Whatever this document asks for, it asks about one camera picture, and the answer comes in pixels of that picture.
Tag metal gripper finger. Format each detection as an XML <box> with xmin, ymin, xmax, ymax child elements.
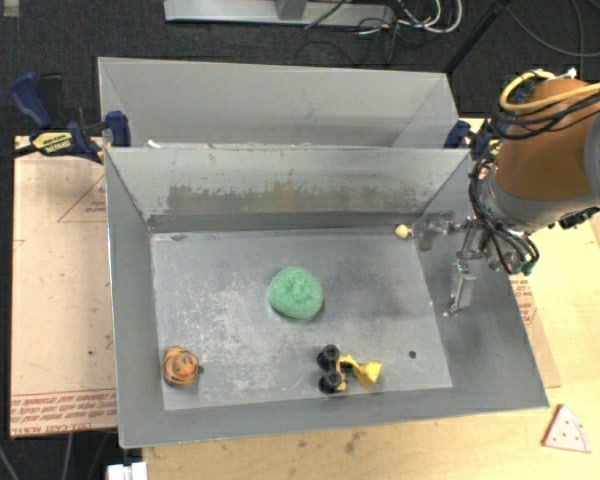
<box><xmin>412</xmin><ymin>211</ymin><xmax>456</xmax><ymax>252</ymax></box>
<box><xmin>441</xmin><ymin>262</ymin><xmax>478</xmax><ymax>318</ymax></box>

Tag yellow toy vehicle, black wheels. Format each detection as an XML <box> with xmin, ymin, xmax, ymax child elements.
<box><xmin>315</xmin><ymin>343</ymin><xmax>384</xmax><ymax>396</ymax></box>

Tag green round sponge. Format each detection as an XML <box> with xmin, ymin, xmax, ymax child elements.
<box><xmin>266</xmin><ymin>266</ymin><xmax>326</xmax><ymax>323</ymax></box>

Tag grey metal bin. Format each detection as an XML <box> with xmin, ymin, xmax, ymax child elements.
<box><xmin>97</xmin><ymin>56</ymin><xmax>551</xmax><ymax>450</ymax></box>

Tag pink triangular sanding sheet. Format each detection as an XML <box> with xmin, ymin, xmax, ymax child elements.
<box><xmin>540</xmin><ymin>403</ymin><xmax>594</xmax><ymax>455</ymax></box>

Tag orange striped toy ball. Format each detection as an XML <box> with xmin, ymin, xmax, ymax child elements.
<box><xmin>160</xmin><ymin>345</ymin><xmax>204</xmax><ymax>388</ymax></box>

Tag brown cardboard board, red print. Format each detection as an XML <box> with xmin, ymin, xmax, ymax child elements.
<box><xmin>9</xmin><ymin>135</ymin><xmax>564</xmax><ymax>440</ymax></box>

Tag black cylinder on white bracket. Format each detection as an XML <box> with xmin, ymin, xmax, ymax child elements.
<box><xmin>558</xmin><ymin>206</ymin><xmax>600</xmax><ymax>231</ymax></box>

